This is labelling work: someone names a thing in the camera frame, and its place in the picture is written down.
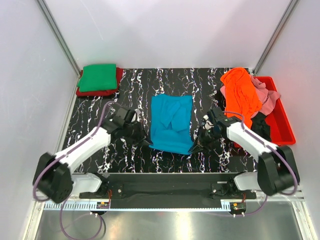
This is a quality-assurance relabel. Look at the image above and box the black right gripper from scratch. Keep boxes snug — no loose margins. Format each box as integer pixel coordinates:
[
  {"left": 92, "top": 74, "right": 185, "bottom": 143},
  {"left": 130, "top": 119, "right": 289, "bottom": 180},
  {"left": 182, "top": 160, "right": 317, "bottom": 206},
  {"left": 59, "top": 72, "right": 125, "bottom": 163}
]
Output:
[{"left": 188, "top": 126, "right": 224, "bottom": 155}]

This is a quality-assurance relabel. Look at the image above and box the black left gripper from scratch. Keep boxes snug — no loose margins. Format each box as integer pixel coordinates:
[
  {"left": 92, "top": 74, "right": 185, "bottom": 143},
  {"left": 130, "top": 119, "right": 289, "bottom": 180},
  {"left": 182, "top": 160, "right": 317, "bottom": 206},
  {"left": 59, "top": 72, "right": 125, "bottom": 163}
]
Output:
[{"left": 122, "top": 119, "right": 153, "bottom": 147}]

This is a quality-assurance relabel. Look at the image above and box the blue t shirt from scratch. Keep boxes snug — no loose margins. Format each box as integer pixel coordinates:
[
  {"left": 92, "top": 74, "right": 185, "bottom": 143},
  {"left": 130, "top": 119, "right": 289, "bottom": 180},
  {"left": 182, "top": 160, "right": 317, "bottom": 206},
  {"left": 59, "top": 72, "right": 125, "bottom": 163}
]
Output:
[{"left": 149, "top": 94, "right": 193, "bottom": 155}]

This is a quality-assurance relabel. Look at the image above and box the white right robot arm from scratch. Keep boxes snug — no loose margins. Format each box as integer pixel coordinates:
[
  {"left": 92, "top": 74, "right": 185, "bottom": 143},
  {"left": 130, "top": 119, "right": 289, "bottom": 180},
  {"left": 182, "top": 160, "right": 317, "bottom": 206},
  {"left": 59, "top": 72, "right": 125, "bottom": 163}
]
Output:
[{"left": 188, "top": 107, "right": 300, "bottom": 199}]

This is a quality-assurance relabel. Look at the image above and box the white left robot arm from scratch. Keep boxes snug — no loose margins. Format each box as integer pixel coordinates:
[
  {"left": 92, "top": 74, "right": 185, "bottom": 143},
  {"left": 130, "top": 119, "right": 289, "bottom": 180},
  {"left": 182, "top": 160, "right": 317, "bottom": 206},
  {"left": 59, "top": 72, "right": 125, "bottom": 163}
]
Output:
[{"left": 32, "top": 106, "right": 193, "bottom": 203}]

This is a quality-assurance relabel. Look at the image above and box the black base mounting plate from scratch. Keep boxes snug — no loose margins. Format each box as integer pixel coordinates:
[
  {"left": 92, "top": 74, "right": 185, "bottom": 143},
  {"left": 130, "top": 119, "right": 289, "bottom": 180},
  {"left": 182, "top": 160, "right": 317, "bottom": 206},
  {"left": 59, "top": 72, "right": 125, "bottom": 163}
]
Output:
[{"left": 79, "top": 173, "right": 256, "bottom": 200}]

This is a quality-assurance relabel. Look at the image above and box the black t shirt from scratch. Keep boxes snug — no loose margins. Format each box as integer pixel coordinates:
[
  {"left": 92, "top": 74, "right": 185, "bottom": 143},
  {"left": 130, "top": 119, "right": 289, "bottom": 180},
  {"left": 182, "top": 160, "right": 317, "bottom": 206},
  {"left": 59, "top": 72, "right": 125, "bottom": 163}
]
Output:
[{"left": 250, "top": 112, "right": 272, "bottom": 142}]

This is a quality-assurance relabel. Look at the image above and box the orange t shirt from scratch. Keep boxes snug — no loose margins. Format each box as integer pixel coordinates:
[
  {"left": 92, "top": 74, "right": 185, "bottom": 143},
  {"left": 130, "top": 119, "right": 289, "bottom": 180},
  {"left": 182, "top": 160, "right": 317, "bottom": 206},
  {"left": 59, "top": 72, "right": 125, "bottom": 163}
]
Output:
[{"left": 220, "top": 67, "right": 262, "bottom": 128}]

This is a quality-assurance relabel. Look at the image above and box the dark red folded t shirt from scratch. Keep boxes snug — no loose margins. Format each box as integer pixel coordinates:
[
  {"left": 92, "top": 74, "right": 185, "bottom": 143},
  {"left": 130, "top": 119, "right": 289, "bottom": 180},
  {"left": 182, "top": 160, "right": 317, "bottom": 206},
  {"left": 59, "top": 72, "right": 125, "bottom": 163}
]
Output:
[{"left": 75, "top": 67, "right": 124, "bottom": 97}]

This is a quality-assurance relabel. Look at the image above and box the green folded t shirt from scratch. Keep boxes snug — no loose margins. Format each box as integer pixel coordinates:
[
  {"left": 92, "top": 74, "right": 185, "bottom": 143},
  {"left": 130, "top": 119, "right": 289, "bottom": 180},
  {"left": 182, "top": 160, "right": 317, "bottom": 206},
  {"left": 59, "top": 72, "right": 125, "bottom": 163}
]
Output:
[{"left": 77, "top": 63, "right": 118, "bottom": 93}]

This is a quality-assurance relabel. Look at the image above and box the red plastic bin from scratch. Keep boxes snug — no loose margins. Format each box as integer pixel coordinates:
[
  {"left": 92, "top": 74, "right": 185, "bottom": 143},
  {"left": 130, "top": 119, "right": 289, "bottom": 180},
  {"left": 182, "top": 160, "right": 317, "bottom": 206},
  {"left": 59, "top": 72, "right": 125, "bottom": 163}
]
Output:
[{"left": 232, "top": 76, "right": 297, "bottom": 148}]

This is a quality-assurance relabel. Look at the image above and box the pink t shirt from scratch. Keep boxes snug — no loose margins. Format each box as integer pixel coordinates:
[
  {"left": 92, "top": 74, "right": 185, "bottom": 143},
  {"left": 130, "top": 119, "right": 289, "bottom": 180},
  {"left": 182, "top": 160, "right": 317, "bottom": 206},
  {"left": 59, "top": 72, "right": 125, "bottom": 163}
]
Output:
[{"left": 220, "top": 75, "right": 281, "bottom": 119}]

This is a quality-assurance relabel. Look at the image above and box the aluminium frame rail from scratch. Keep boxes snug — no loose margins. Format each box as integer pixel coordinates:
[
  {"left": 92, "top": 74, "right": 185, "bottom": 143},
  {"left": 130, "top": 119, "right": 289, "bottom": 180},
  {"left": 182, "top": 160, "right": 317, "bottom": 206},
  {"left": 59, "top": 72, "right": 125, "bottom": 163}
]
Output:
[{"left": 32, "top": 181, "right": 306, "bottom": 201}]

